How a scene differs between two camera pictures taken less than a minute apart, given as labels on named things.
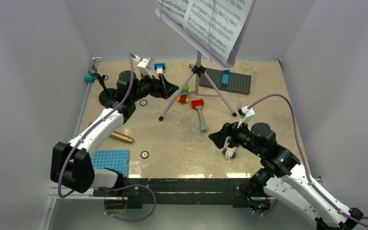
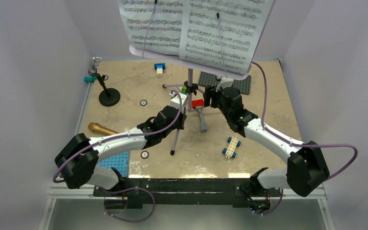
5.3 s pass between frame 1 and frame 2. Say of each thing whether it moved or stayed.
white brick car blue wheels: stayed
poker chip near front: stayed
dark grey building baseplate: stayed
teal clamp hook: stayed
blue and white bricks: stayed
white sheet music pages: moved
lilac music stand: moved
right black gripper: moved
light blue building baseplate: stayed
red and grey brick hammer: stayed
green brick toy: stayed
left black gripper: moved
